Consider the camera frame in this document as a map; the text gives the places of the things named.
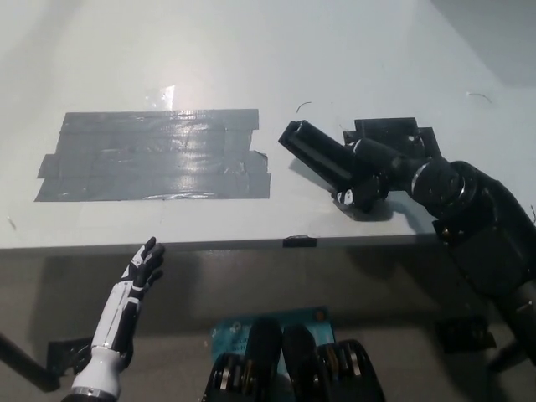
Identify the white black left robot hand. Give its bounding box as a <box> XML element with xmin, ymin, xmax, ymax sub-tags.
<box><xmin>90</xmin><ymin>236</ymin><xmax>166</xmax><ymax>356</ymax></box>

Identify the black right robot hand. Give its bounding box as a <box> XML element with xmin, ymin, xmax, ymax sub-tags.
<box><xmin>334</xmin><ymin>137</ymin><xmax>420</xmax><ymax>214</ymax></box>

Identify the black tape patch square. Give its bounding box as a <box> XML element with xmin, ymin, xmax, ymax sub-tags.
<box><xmin>342</xmin><ymin>117</ymin><xmax>441</xmax><ymax>161</ymax></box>

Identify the crumpled black floor tape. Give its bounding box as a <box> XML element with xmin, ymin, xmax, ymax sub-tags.
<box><xmin>46</xmin><ymin>336</ymin><xmax>95</xmax><ymax>376</ymax></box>
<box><xmin>435</xmin><ymin>317</ymin><xmax>497</xmax><ymax>353</ymax></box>

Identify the small black tape strip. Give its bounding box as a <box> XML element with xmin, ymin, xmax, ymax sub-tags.
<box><xmin>281</xmin><ymin>234</ymin><xmax>318</xmax><ymax>249</ymax></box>

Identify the black table leg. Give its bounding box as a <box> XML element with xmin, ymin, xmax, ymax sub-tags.
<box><xmin>0</xmin><ymin>332</ymin><xmax>61</xmax><ymax>393</ymax></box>

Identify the clear tape piece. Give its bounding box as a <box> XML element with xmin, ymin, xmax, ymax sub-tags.
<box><xmin>144</xmin><ymin>85</ymin><xmax>178</xmax><ymax>111</ymax></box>

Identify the grey duct tape patch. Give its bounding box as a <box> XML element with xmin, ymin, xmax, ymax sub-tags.
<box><xmin>33</xmin><ymin>108</ymin><xmax>272</xmax><ymax>204</ymax></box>

